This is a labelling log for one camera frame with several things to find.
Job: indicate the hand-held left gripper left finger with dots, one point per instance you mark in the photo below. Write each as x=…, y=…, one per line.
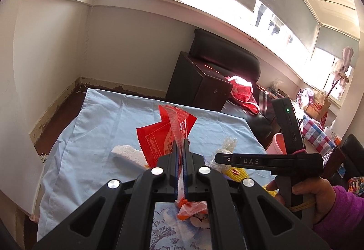
x=177, y=173

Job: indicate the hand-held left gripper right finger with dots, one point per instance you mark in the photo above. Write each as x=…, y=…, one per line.
x=185, y=173

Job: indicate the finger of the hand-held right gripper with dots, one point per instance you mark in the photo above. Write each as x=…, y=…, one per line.
x=223, y=159

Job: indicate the round plastic bucket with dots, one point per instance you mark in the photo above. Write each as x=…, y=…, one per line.
x=279, y=144

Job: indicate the yellow snack packet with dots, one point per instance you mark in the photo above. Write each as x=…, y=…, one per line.
x=237, y=174

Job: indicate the clear red-printed plastic wrapper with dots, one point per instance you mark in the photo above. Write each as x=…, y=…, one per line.
x=177, y=124

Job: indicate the white foam piece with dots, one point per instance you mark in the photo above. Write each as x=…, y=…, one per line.
x=125, y=154

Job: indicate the person's right forearm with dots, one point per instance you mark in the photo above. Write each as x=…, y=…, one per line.
x=344, y=210

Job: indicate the person's right hand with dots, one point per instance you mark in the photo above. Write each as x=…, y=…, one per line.
x=318, y=196

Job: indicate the crumpled clear plastic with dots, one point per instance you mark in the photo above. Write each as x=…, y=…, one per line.
x=227, y=147

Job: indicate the red snack wrapper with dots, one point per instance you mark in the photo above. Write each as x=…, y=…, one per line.
x=153, y=144

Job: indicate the orange plastic wrapper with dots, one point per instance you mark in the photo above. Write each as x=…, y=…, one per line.
x=190, y=210

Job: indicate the checkered tablecloth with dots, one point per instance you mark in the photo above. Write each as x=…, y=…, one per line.
x=315, y=133

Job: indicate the black chair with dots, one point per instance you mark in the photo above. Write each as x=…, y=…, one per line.
x=349, y=150

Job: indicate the brown paper shopping bag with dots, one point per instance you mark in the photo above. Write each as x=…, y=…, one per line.
x=318, y=106

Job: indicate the pink gingham cloth bag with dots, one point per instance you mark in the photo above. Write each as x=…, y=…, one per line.
x=305, y=97

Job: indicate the red patterned cloth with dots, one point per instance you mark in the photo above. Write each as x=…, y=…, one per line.
x=241, y=90

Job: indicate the black leather sofa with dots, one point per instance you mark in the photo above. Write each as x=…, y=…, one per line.
x=224, y=53

